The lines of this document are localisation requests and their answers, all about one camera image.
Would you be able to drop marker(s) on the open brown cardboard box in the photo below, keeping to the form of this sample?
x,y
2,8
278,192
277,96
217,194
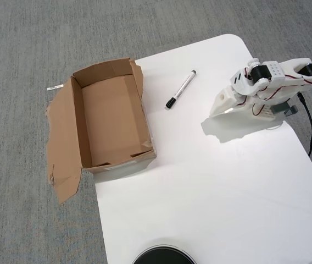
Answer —
x,y
109,115

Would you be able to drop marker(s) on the grey table clamp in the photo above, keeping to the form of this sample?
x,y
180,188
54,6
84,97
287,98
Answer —
x,y
281,108

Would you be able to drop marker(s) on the black round disc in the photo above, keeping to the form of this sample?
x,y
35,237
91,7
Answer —
x,y
164,255

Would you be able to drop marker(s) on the black and white marker pen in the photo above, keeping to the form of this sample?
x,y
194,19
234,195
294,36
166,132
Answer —
x,y
182,88

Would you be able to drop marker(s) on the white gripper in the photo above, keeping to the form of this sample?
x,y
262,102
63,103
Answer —
x,y
225,101

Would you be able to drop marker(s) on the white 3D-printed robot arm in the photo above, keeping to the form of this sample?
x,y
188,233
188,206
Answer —
x,y
275,72

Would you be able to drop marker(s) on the white paper label strip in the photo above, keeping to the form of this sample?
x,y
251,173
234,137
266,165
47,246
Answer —
x,y
55,88

